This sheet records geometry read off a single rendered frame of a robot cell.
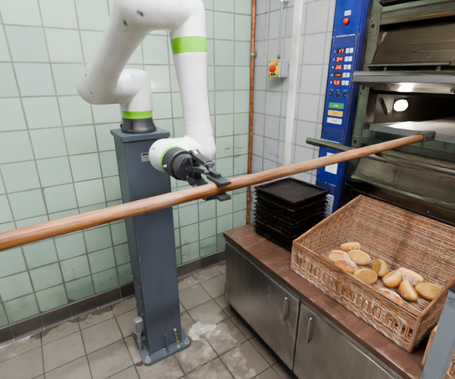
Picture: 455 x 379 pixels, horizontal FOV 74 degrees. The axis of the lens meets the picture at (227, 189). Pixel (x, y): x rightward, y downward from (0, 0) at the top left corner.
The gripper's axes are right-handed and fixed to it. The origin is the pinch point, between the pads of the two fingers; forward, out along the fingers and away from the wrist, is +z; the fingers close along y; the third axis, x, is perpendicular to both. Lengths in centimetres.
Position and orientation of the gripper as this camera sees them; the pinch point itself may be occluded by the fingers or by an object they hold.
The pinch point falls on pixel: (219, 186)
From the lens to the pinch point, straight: 73.3
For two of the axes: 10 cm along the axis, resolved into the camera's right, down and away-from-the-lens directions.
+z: 5.3, 3.1, -7.9
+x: -8.5, 1.9, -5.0
